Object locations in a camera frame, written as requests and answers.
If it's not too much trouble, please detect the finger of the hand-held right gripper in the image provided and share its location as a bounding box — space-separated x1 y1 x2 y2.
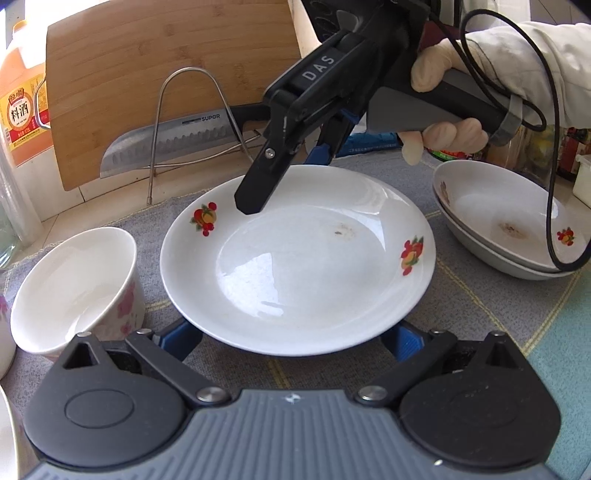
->
307 117 358 165
234 104 306 216

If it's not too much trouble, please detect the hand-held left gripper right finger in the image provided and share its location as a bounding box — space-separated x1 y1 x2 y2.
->
355 323 520 408

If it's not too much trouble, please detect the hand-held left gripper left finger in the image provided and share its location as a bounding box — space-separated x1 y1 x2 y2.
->
62 318 232 408

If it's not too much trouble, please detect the white plate small brown stain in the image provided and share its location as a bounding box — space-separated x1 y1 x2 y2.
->
160 165 437 357

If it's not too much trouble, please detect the pink floral bowl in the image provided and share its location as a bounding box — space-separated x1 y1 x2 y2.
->
10 227 147 363

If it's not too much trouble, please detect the white plate faint stain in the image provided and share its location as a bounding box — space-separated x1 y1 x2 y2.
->
434 194 578 281

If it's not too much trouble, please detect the plain white bowl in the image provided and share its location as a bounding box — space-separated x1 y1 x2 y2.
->
0 387 25 480

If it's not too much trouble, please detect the person's right hand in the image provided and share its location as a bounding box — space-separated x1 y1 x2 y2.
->
399 37 488 165

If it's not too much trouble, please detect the blue white salt bag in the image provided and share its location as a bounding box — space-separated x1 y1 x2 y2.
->
341 130 403 154

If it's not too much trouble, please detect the grey checked dish mat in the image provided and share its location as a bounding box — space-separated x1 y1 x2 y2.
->
0 150 591 416

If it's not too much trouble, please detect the green sauce tub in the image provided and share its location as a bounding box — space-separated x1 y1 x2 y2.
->
427 148 477 162

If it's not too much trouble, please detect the bamboo cutting board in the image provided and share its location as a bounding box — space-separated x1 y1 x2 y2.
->
46 0 315 191

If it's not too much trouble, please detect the yellow lidded jar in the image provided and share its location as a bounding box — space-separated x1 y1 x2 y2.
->
505 124 557 174

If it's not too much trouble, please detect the dark red sauce bottle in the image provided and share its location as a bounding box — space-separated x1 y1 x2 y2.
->
556 128 584 182

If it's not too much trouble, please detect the white plastic container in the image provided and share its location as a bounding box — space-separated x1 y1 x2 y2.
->
571 154 591 209

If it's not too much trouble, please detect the orange cooking wine bottle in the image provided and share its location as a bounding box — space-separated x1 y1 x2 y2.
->
0 21 52 168

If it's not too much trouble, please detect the black handled kitchen knife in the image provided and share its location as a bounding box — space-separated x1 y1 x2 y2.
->
99 104 274 180

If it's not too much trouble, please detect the metal wire rack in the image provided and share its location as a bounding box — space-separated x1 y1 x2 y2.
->
147 68 265 206

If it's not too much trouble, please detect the black cable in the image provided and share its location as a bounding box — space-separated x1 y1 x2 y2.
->
450 0 583 274

